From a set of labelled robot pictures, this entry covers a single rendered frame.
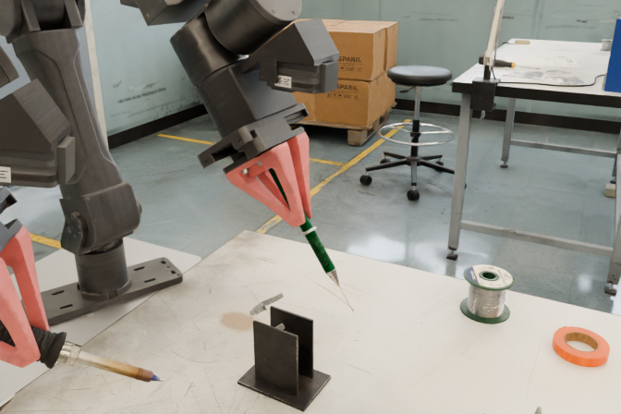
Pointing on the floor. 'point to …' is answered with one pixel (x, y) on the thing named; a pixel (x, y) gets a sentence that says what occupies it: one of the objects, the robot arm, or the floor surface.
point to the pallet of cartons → (356, 79)
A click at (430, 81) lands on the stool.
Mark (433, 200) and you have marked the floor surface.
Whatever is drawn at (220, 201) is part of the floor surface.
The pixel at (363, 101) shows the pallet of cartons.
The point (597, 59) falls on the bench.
